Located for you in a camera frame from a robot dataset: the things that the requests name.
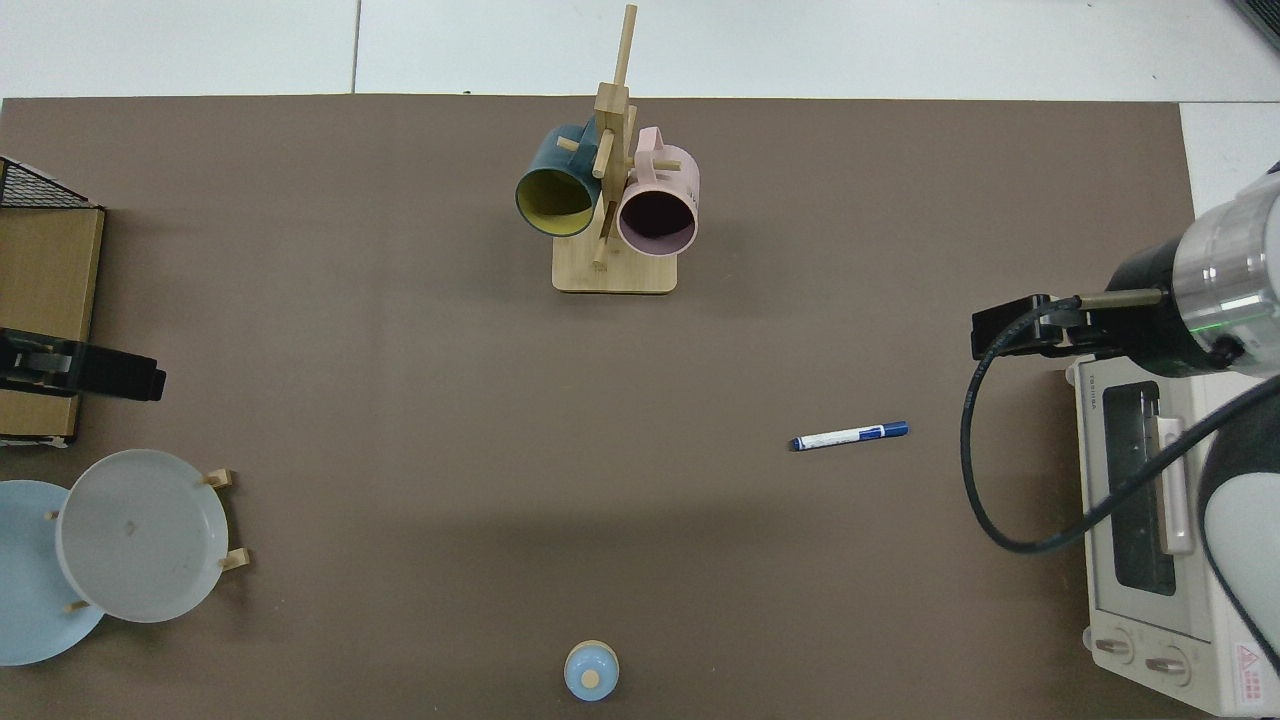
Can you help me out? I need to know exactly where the blue and white marker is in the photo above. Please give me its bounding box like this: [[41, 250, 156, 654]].
[[790, 421, 910, 453]]

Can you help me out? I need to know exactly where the wooden plate rack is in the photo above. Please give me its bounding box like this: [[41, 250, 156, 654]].
[[45, 468, 251, 613]]

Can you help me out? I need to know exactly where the grey plate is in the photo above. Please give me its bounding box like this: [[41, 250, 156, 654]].
[[55, 449, 230, 624]]

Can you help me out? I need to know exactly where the light blue plate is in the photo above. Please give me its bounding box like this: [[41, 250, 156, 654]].
[[0, 480, 106, 667]]

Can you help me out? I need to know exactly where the pale toaster oven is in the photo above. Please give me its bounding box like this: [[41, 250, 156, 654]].
[[1065, 355, 1280, 717]]

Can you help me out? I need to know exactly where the brown table cloth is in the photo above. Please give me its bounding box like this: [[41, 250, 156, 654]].
[[0, 95, 1208, 720]]

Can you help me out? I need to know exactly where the dark ridged object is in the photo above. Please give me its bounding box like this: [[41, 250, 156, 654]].
[[1228, 0, 1280, 51]]

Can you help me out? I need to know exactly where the pink cup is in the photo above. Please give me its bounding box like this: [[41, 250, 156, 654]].
[[616, 127, 700, 258]]

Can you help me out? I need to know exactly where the wooden cup stand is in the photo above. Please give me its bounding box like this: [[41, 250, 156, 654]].
[[552, 4, 682, 295]]

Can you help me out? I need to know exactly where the dark teal cup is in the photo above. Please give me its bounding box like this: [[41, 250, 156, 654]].
[[515, 122, 604, 238]]

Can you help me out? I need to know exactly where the small blue round bell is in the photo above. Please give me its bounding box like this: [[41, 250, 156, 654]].
[[564, 640, 621, 702]]

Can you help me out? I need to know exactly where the wire basket with wooden floor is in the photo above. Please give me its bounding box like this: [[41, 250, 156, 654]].
[[0, 155, 106, 448]]

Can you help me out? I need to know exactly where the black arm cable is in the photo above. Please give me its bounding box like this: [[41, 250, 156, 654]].
[[960, 290, 1280, 556]]

